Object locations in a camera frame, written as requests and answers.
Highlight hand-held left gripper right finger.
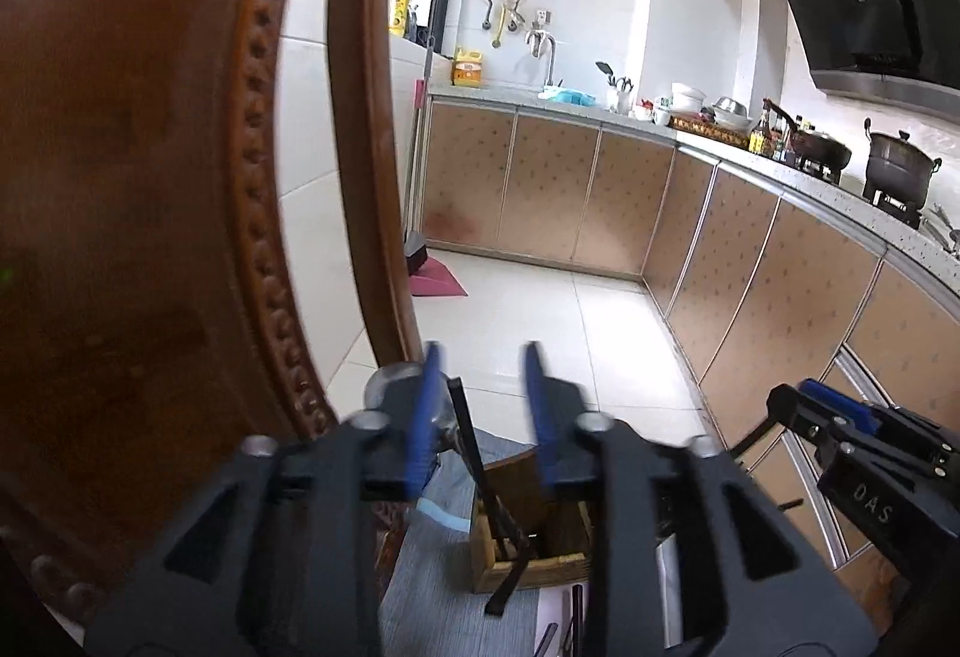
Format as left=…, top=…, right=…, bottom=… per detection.
left=521, top=340, right=878, bottom=657

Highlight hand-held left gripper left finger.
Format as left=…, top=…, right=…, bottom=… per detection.
left=82, top=342, right=451, bottom=657

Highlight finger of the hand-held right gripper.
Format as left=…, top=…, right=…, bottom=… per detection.
left=797, top=378, right=884, bottom=431
left=765, top=383, right=842, bottom=457

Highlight wooden slatted utensil holder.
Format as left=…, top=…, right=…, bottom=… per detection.
left=469, top=451, right=605, bottom=594

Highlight white cup with kitchen utensils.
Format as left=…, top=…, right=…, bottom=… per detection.
left=596, top=61, right=637, bottom=114

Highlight red dustpan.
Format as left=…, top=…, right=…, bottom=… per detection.
left=409, top=256, right=468, bottom=298

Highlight kitchen counter cabinets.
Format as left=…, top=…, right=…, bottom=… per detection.
left=420, top=83, right=960, bottom=628

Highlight checked grey and pink cloth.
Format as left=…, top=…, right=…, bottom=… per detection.
left=375, top=428, right=685, bottom=657

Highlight gas stove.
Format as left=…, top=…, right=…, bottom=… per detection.
left=795, top=158, right=925, bottom=230

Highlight dark pot with lid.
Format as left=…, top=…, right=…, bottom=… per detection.
left=862, top=118, right=942, bottom=204

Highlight black wok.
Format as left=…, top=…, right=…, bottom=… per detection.
left=791, top=128, right=854, bottom=174

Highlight group of sauce bottles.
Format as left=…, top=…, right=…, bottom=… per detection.
left=750, top=98, right=803, bottom=164

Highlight patterned tray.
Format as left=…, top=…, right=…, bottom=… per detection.
left=667, top=113, right=751, bottom=149

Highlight metal basin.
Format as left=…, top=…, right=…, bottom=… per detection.
left=709, top=94, right=755, bottom=129

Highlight blue dish cloth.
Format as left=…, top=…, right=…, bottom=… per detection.
left=538, top=85, right=597, bottom=107

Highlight yellow oil jug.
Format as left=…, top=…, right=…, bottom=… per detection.
left=451, top=46, right=485, bottom=88

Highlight metal kitchen faucet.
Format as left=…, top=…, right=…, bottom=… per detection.
left=525, top=29, right=560, bottom=88

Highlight carved wooden chair back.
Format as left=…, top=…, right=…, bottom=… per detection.
left=0, top=0, right=428, bottom=628

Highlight broom with long handle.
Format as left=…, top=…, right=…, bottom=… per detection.
left=403, top=34, right=432, bottom=277

